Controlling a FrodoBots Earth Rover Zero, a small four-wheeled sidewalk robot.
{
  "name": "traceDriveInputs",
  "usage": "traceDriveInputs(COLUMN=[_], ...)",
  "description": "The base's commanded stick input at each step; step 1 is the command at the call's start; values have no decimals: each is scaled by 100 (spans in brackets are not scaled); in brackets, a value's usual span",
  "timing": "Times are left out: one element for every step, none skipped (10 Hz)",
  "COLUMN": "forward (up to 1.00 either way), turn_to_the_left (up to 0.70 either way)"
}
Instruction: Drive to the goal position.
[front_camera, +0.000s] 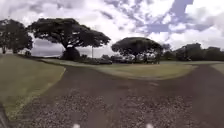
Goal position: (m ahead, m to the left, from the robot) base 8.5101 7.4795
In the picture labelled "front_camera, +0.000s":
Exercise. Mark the large umbrella-shaped tree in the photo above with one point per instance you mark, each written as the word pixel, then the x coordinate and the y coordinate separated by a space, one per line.
pixel 68 31

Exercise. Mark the row of dark trees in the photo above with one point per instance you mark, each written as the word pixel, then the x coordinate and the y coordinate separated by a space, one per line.
pixel 196 52

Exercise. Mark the round dark tree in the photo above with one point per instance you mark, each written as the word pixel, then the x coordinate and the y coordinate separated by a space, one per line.
pixel 13 35

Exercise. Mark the grass lawn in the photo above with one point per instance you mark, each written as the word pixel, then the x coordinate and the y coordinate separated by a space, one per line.
pixel 146 70
pixel 23 76

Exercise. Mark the dark asphalt road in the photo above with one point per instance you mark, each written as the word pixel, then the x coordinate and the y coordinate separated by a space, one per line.
pixel 110 100

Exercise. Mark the low umbrella-shaped tree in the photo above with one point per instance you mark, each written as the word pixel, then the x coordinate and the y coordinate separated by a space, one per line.
pixel 136 46

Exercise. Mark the robot's own part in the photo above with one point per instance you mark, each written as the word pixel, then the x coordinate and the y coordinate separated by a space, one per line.
pixel 149 126
pixel 76 126

